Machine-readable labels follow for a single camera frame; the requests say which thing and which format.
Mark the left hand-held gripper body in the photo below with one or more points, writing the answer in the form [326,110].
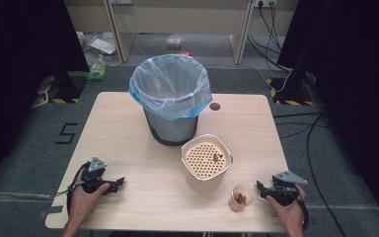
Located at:
[93,177]

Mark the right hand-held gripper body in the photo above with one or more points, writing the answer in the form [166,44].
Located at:
[286,191]

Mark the clear plastic cup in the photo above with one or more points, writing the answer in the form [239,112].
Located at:
[248,197]

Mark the person's right hand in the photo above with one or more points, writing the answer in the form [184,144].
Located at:
[289,214]

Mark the person's left hand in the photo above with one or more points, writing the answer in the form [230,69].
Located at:
[84,202]

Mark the red food scraps in cup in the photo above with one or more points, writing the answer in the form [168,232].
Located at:
[240,198]

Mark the red food scraps on strainer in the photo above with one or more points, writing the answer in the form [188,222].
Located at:
[216,157]

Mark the beige container with perforated strainer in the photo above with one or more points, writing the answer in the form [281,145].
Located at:
[197,181]

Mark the grey mesh trash bin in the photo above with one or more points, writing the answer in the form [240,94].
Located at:
[172,126]

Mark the yellow black hazard tape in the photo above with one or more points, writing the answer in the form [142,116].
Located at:
[291,102]
[60,100]

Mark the blue plastic bin liner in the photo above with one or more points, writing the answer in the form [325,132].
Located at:
[164,95]

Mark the black stand base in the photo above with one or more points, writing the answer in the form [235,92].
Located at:
[68,84]

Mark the green packet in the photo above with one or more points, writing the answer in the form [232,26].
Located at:
[96,71]

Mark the black curtain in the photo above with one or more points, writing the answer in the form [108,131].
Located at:
[358,82]
[16,65]

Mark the white flat box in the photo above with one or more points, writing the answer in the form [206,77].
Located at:
[102,45]

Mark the small red object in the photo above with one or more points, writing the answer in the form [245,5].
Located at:
[185,53]

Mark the clear plastic bag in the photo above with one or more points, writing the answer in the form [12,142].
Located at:
[174,42]

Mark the white wall socket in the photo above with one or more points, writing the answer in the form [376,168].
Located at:
[265,3]

